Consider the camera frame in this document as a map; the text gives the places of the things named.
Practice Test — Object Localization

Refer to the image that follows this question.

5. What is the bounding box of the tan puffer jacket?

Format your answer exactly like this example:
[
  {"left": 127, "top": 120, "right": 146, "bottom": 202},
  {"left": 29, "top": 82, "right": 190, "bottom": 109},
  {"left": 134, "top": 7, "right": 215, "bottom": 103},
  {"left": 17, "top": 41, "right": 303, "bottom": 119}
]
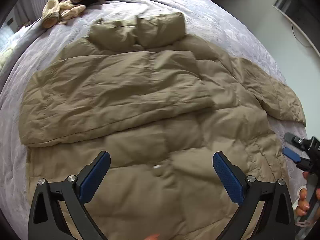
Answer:
[{"left": 18, "top": 12, "right": 306, "bottom": 239}]

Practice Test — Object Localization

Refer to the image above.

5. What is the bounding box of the person's right hand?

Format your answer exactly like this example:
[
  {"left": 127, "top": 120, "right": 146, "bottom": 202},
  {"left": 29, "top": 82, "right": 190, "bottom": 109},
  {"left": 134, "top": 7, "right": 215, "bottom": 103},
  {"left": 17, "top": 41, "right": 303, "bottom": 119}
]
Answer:
[{"left": 295, "top": 172, "right": 320, "bottom": 220}]

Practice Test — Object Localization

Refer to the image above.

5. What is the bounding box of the lavender quilted bedspread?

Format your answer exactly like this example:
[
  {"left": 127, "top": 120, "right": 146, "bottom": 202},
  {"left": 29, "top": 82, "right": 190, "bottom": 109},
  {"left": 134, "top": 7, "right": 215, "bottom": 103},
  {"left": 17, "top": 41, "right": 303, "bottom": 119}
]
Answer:
[{"left": 0, "top": 0, "right": 308, "bottom": 240}]

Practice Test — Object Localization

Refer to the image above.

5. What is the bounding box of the cream striped knit sweater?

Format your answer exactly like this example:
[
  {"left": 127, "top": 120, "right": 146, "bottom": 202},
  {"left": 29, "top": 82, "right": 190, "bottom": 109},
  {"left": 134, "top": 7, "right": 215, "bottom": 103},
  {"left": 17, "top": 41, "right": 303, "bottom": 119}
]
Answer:
[{"left": 42, "top": 0, "right": 104, "bottom": 29}]

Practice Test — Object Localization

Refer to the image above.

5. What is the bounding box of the television power cable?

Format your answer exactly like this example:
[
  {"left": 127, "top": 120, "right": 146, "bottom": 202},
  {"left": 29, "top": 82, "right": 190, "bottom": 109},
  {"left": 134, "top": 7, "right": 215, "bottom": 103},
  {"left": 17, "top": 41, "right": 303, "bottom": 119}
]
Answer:
[{"left": 291, "top": 23, "right": 312, "bottom": 48}]

